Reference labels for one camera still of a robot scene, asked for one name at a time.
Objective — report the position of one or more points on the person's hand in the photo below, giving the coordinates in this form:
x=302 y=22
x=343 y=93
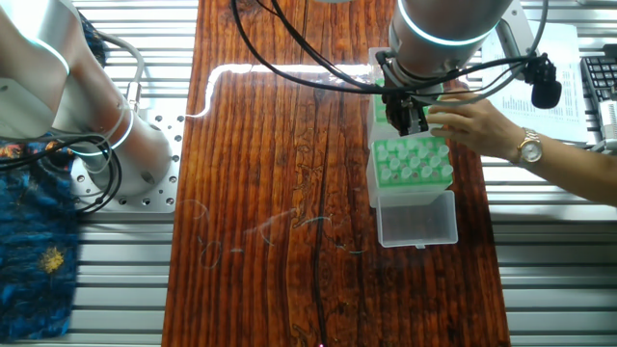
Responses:
x=482 y=127

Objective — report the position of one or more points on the printed white paper sheet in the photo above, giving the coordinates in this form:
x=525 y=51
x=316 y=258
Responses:
x=569 y=111

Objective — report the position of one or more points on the black keyboard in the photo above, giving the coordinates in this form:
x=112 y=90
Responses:
x=598 y=77

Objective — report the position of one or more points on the blue painted cloth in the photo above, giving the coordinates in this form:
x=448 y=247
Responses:
x=34 y=270

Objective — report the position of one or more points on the brown wooden board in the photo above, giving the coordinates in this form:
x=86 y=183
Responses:
x=270 y=193

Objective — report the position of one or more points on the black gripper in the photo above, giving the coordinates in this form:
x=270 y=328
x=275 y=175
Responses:
x=407 y=100

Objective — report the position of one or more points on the person's bare forearm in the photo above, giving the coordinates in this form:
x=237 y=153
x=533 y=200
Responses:
x=578 y=173

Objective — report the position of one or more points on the aluminium post with foot bracket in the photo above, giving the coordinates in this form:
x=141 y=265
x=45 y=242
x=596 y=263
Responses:
x=607 y=146

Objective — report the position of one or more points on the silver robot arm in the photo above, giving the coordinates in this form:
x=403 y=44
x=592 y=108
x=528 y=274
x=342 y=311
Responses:
x=38 y=72

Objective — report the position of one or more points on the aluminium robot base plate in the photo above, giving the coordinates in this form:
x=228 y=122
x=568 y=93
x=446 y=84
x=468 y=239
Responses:
x=164 y=193

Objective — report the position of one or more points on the gold wristwatch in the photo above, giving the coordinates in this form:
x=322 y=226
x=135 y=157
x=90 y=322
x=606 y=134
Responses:
x=530 y=149

